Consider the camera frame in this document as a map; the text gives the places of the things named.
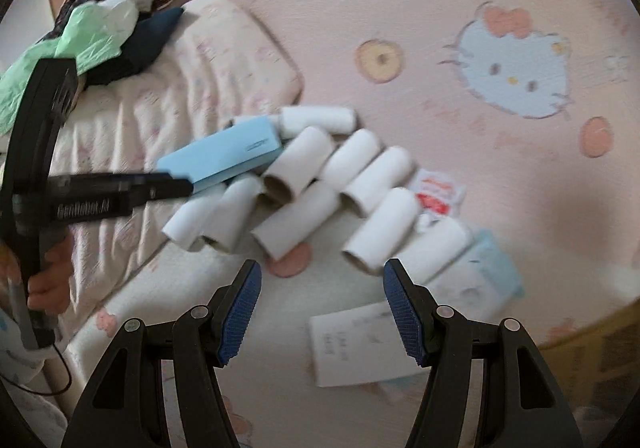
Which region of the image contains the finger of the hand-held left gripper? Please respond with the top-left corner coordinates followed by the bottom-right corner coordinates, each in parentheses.
top-left (129, 170), bottom-right (194, 210)

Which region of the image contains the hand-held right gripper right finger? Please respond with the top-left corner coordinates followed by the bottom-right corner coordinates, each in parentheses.
top-left (382, 258), bottom-right (583, 448)

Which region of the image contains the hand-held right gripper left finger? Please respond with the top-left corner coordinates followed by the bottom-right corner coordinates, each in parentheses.
top-left (60, 258), bottom-right (263, 448)

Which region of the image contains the light blue long box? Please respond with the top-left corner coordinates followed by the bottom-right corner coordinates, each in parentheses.
top-left (156, 115), bottom-right (284, 194)

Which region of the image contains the person's left forearm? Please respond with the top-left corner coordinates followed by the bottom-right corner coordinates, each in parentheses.
top-left (0, 308), bottom-right (68, 448)

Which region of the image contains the person's left hand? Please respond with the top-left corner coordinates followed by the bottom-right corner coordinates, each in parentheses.
top-left (27, 237), bottom-right (75, 314)

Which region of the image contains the white paper sheet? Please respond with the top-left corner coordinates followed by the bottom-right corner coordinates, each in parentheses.
top-left (308, 303), bottom-right (418, 388)

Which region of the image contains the blue wet wipes pack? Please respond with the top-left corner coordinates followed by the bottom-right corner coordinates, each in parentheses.
top-left (430, 227), bottom-right (524, 326)

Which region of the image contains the pile of white paper tubes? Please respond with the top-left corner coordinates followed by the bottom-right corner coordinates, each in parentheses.
top-left (162, 104), bottom-right (473, 276)

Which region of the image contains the red white small packet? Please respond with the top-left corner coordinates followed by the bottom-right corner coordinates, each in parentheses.
top-left (407, 167), bottom-right (468, 229)

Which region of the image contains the pink printed pillow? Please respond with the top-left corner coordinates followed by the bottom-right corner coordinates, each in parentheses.
top-left (47, 0), bottom-right (304, 314)

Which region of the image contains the navy blue cushion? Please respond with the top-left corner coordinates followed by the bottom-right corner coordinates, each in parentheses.
top-left (85, 6), bottom-right (183, 86)

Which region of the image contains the black cable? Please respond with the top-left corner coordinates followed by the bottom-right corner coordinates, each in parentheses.
top-left (0, 343), bottom-right (73, 396)

